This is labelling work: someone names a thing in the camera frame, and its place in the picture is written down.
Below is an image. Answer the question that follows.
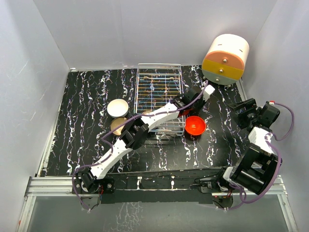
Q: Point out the tan bowl with brown rim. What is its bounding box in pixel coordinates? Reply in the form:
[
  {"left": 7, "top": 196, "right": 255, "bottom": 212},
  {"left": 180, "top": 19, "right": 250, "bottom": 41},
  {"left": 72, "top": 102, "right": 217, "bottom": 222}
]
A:
[{"left": 110, "top": 117, "right": 127, "bottom": 136}]

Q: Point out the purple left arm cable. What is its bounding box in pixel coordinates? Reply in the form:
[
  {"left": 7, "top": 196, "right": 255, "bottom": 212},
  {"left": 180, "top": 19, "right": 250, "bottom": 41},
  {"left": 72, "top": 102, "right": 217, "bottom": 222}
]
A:
[{"left": 71, "top": 81, "right": 209, "bottom": 210}]

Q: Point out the round mini drawer cabinet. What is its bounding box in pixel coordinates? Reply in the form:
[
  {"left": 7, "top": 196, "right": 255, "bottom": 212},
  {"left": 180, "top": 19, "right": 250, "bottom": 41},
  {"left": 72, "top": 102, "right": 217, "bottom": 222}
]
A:
[{"left": 201, "top": 34, "right": 250, "bottom": 86}]

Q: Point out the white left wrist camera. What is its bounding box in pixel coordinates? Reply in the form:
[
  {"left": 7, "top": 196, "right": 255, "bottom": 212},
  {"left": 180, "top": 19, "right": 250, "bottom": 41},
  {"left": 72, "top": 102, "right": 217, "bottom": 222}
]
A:
[{"left": 203, "top": 85, "right": 215, "bottom": 102}]

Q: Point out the aluminium frame rail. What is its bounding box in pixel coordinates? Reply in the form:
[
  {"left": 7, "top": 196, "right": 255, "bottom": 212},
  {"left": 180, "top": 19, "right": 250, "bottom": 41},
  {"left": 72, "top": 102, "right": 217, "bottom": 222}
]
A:
[{"left": 25, "top": 175, "right": 298, "bottom": 232}]

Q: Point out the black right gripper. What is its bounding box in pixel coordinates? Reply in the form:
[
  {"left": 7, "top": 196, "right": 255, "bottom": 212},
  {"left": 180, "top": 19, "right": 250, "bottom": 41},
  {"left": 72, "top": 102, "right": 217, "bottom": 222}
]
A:
[{"left": 228, "top": 99, "right": 260, "bottom": 129}]

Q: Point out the white wire dish rack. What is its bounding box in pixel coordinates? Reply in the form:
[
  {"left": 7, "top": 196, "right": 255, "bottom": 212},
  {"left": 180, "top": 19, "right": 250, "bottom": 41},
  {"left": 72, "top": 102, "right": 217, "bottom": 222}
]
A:
[{"left": 134, "top": 63, "right": 186, "bottom": 136}]

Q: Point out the red bowl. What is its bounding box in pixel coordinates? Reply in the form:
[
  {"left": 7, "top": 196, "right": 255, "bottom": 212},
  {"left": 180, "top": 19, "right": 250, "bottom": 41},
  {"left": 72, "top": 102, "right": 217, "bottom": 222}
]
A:
[{"left": 185, "top": 116, "right": 206, "bottom": 136}]

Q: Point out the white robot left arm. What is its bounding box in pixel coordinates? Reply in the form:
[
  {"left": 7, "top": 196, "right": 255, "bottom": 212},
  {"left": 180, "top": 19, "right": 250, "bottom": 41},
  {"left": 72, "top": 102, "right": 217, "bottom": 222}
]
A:
[{"left": 72, "top": 85, "right": 214, "bottom": 194}]

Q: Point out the white bowl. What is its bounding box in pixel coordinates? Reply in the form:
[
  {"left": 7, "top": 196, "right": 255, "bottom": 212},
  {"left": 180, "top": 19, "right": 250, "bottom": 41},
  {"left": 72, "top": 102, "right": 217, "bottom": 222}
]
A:
[{"left": 107, "top": 99, "right": 129, "bottom": 118}]

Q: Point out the black bowl with beige outside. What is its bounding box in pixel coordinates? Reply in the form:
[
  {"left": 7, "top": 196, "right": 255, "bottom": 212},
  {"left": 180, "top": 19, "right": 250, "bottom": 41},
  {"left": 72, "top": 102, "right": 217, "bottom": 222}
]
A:
[{"left": 142, "top": 111, "right": 152, "bottom": 116}]

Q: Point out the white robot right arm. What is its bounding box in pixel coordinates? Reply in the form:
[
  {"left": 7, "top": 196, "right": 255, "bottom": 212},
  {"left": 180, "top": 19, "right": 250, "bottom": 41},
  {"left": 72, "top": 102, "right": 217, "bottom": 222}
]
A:
[{"left": 194, "top": 98, "right": 280, "bottom": 195}]

